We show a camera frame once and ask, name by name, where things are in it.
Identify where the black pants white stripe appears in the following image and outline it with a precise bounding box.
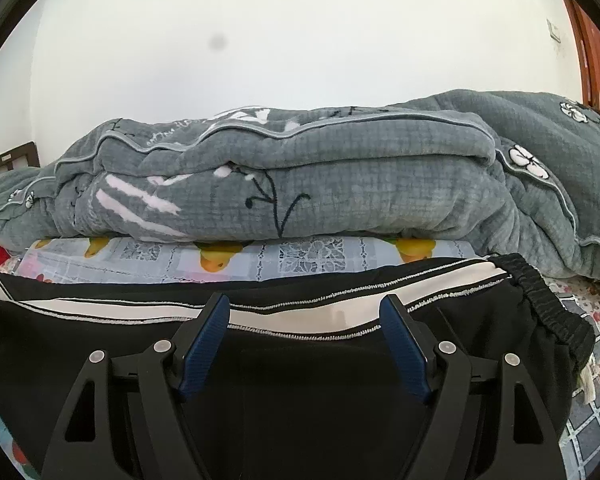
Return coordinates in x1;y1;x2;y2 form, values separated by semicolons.
0;255;594;479

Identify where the red floral bed sheet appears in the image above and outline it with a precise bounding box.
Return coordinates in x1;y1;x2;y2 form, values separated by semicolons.
545;278;600;479

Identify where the light blue fruit-print blanket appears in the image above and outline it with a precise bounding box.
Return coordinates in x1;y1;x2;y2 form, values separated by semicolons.
0;235;476;284

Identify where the grey quilted comforter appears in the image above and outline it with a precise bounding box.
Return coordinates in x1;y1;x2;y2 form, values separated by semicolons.
0;90;600;281

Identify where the dark wooden headboard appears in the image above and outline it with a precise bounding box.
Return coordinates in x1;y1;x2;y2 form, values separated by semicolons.
0;141;40;174

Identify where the white wall switch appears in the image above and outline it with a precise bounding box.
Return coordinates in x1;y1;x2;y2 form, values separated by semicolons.
546;20;562;44

